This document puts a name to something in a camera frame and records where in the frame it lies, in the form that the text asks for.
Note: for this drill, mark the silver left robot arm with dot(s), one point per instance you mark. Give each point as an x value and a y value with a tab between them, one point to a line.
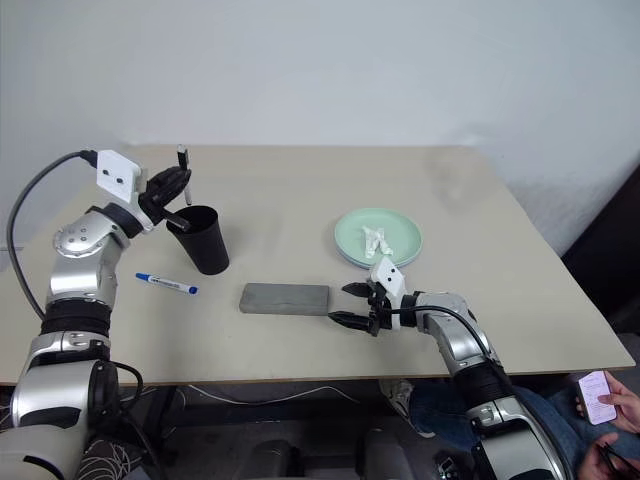
75	280

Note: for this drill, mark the pink smartphone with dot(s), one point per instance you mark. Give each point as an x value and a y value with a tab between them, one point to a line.
595	390

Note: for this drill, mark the person's left hand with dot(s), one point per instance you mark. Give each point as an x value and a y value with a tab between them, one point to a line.
595	465

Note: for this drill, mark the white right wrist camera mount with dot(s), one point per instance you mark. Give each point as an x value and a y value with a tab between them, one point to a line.
387	275

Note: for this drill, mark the green plastic plate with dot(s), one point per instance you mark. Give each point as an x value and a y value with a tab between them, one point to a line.
400	235

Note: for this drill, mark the person's legs in blue jeans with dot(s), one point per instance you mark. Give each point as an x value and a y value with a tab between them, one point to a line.
440	405

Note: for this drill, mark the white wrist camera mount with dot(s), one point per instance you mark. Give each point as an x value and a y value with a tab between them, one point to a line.
117	172
387	275

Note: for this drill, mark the person's right hand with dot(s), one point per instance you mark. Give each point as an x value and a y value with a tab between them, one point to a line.
627	410

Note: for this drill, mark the dark fabric with white scribbles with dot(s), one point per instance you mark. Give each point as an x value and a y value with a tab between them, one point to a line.
110	460

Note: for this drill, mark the blue capped whiteboard marker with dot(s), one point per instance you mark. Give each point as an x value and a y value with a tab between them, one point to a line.
165	283

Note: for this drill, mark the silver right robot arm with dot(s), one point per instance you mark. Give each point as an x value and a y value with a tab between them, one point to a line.
457	345

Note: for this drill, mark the thin black object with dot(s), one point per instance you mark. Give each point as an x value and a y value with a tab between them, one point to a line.
612	457

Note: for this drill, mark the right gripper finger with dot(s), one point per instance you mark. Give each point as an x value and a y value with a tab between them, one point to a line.
357	289
350	320

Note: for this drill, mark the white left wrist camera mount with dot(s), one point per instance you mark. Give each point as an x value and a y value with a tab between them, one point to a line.
117	172

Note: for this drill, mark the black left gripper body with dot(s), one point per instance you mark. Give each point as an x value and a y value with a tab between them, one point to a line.
150	202

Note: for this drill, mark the white tissue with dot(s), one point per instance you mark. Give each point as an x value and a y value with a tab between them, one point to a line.
372	240

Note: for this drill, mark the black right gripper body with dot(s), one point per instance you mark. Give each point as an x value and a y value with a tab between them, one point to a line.
380	312

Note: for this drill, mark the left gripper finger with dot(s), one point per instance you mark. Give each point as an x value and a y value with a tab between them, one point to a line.
175	177
170	195

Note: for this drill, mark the grey translucent glasses case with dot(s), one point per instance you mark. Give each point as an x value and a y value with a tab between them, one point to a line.
282	300

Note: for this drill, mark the black plastic cup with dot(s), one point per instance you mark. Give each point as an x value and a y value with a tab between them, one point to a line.
205	245

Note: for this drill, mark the black capped whiteboard marker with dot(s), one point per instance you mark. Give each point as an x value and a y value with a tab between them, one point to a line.
184	155

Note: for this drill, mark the dark cabinet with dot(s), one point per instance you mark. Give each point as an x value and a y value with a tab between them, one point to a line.
610	250

